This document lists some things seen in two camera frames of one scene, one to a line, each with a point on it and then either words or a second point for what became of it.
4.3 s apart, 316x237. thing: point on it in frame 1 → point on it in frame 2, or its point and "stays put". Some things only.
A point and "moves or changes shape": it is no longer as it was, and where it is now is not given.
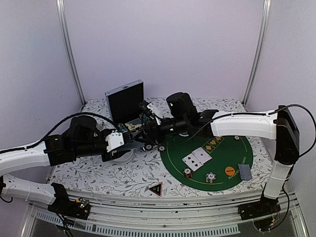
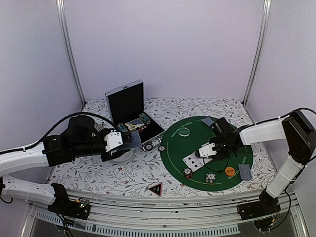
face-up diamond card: x=202 y=155 moves or changes shape
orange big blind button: x=229 y=171 stays put
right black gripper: x=151 y=129 → x=226 y=155
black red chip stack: x=187 y=173 stays put
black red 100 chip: x=161 y=148 stays put
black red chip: x=148 y=147 stays put
